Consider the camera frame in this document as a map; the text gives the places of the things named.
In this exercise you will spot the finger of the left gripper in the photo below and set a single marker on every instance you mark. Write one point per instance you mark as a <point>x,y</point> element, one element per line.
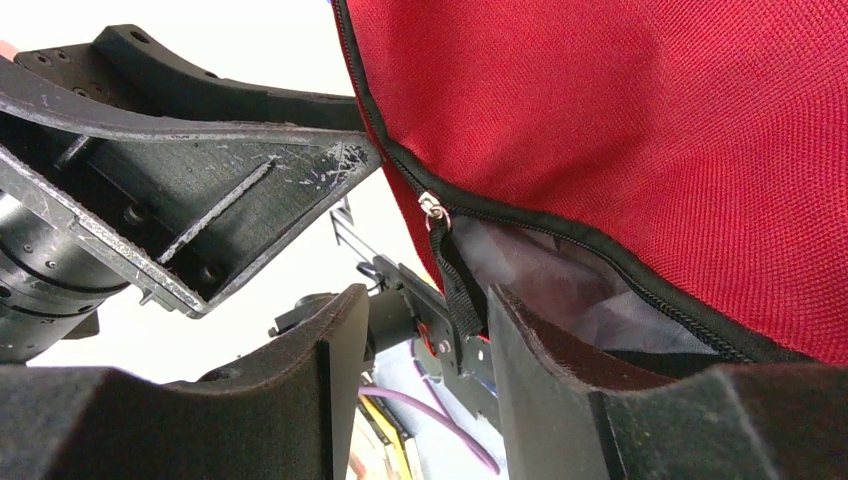
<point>187,210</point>
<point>127,68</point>

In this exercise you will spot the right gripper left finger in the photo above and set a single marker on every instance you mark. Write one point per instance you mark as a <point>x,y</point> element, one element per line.
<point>284,411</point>

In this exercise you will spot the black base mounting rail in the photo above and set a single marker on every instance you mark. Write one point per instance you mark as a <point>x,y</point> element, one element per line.
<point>443,323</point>

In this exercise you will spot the red backpack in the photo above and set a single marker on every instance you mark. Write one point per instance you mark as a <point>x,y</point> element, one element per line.
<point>699,147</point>

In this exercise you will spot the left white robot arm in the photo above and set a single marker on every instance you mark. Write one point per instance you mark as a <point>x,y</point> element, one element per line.
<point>26,242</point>

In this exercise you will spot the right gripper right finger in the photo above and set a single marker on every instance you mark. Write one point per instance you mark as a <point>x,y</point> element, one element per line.
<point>571,411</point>

